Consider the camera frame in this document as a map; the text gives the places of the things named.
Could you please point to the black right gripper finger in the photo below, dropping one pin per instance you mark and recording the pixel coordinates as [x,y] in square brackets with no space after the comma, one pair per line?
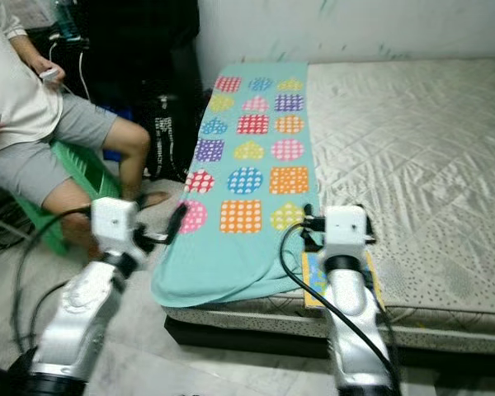
[309,216]

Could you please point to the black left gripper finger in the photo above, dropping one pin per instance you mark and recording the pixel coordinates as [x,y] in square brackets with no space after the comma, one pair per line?
[178,220]

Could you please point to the colourful children's book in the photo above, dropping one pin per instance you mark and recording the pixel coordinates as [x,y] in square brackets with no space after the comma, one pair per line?
[313,285]

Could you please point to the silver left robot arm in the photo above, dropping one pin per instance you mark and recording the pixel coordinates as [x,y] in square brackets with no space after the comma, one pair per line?
[82,322]

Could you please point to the person's left hand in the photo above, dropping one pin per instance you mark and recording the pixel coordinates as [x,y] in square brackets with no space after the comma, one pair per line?
[44,65]

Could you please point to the teal blanket with colourful shapes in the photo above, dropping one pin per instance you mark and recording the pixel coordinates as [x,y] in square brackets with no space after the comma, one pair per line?
[239,264]

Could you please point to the black patterned bag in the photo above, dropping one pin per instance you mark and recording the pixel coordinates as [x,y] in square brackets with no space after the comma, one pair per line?
[172,136]

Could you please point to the green plastic stool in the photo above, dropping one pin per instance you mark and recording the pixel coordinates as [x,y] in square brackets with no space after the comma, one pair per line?
[87,165]

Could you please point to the beige quilted mattress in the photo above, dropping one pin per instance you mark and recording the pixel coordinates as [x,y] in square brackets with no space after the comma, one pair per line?
[404,140]

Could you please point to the large black furniture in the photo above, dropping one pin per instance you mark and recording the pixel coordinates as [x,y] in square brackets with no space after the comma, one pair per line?
[140,41]

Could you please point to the person white shirt grey shorts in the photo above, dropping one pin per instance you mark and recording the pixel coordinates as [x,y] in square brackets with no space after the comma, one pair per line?
[25,91]

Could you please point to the green plastic bottle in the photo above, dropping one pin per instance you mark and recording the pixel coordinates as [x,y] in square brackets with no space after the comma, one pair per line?
[66,18]

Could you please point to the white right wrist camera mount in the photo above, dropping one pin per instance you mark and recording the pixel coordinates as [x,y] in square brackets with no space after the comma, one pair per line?
[346,227]

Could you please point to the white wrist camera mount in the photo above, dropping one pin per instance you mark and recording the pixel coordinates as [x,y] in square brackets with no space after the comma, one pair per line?
[113,221]
[346,227]

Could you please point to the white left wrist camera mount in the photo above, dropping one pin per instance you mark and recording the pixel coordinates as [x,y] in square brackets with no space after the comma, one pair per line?
[113,221]

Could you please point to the dark bed frame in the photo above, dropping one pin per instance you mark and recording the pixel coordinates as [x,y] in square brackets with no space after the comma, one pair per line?
[247,338]

